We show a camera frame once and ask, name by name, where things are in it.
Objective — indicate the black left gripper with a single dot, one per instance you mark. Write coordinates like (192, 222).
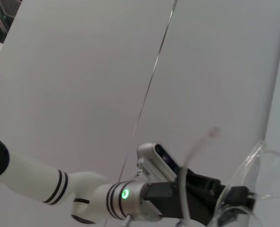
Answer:
(165, 196)

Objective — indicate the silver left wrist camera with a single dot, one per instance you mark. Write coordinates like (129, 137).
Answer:
(154, 163)

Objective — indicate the clear white glasses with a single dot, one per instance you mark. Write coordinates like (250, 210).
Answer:
(272, 177)

